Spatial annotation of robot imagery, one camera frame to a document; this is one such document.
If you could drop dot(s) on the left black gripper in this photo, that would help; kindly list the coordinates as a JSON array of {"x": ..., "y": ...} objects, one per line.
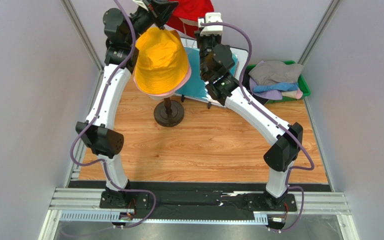
[{"x": 162, "y": 8}]

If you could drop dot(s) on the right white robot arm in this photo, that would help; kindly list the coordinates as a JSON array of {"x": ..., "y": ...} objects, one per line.
[{"x": 216, "y": 61}]

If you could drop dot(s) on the red hat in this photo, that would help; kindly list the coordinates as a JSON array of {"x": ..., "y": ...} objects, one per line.
[{"x": 186, "y": 14}]

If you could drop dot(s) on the cream mannequin head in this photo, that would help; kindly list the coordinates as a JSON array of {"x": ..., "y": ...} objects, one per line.
[{"x": 160, "y": 97}]

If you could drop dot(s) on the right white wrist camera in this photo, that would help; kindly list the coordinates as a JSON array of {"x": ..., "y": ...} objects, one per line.
[{"x": 210, "y": 24}]

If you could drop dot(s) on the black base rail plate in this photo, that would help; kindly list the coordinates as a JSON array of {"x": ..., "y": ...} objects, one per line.
[{"x": 194, "y": 201}]

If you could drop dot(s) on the dark round stand base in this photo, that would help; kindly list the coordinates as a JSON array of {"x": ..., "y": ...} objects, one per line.
[{"x": 169, "y": 113}]

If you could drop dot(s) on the aluminium frame rail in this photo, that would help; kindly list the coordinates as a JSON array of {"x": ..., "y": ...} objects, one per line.
[{"x": 82, "y": 204}]

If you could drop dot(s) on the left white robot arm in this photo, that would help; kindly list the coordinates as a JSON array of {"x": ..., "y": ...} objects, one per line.
[{"x": 122, "y": 30}]

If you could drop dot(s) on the pink beige hat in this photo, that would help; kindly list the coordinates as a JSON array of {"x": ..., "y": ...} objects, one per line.
[{"x": 293, "y": 94}]

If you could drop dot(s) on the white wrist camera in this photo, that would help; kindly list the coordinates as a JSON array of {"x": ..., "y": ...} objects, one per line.
[
  {"x": 210, "y": 24},
  {"x": 140, "y": 3}
]

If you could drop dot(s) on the white tablet board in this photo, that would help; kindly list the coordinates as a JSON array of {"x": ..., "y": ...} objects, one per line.
[{"x": 239, "y": 56}]

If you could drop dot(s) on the lavender hat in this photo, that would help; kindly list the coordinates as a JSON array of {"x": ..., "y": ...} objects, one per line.
[{"x": 265, "y": 92}]

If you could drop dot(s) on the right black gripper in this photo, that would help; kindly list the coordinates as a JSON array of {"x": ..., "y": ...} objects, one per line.
[{"x": 207, "y": 39}]

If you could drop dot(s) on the yellow bucket hat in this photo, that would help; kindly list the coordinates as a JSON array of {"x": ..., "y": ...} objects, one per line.
[{"x": 159, "y": 49}]

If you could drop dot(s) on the pink bucket hat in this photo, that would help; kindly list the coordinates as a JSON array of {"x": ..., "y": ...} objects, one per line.
[{"x": 162, "y": 81}]

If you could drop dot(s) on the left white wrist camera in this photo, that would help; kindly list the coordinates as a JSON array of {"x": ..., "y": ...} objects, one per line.
[{"x": 140, "y": 3}]

